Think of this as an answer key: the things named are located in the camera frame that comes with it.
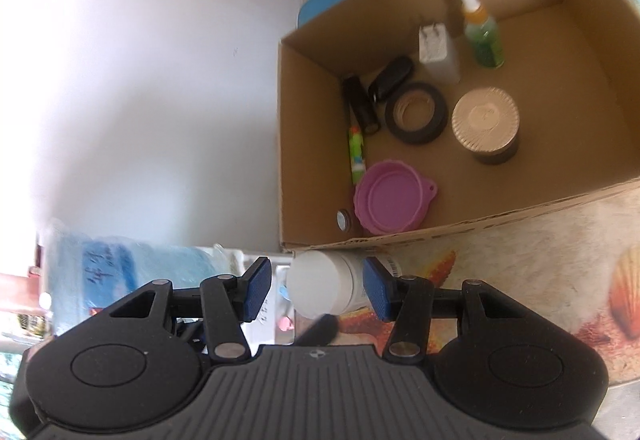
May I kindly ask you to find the green dropper bottle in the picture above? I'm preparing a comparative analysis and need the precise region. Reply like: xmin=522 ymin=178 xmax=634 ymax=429
xmin=459 ymin=0 xmax=506 ymax=69

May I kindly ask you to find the white charger plug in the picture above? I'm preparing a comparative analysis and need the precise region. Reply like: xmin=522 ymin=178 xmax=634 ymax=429
xmin=418 ymin=22 xmax=462 ymax=84

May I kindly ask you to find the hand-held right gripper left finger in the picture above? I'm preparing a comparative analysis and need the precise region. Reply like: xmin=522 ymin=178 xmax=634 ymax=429
xmin=107 ymin=256 xmax=273 ymax=362

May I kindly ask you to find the purple plastic lid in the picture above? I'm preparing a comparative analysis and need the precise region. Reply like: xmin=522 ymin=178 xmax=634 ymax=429
xmin=353 ymin=160 xmax=441 ymax=237

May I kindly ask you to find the cardboard box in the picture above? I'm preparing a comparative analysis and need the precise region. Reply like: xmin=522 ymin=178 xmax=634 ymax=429
xmin=277 ymin=0 xmax=640 ymax=253

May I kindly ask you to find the white plastic bottle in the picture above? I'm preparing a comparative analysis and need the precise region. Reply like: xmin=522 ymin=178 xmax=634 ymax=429
xmin=286 ymin=250 xmax=403 ymax=321

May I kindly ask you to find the dark jar with gold lid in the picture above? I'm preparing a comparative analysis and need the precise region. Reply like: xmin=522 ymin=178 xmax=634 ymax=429
xmin=451 ymin=87 xmax=521 ymax=165

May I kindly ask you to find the black tape roll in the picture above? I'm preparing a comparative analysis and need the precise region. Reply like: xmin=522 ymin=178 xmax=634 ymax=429
xmin=385 ymin=82 xmax=448 ymax=145

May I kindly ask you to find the white water dispenser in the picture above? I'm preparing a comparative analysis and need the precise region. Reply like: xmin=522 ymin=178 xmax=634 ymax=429
xmin=215 ymin=245 xmax=301 ymax=348

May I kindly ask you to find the black cylindrical tube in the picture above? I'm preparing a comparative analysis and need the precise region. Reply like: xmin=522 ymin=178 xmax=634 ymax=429
xmin=341 ymin=76 xmax=381 ymax=135

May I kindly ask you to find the green lip balm stick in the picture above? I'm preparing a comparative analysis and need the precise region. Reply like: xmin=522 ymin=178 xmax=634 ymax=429
xmin=348 ymin=125 xmax=368 ymax=185

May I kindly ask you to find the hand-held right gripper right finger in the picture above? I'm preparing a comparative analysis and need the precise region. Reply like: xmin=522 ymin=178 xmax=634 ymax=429
xmin=362 ymin=257 xmax=526 ymax=363

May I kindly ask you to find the black key fob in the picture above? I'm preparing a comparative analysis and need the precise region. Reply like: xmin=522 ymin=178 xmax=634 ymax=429
xmin=369 ymin=56 xmax=415 ymax=103

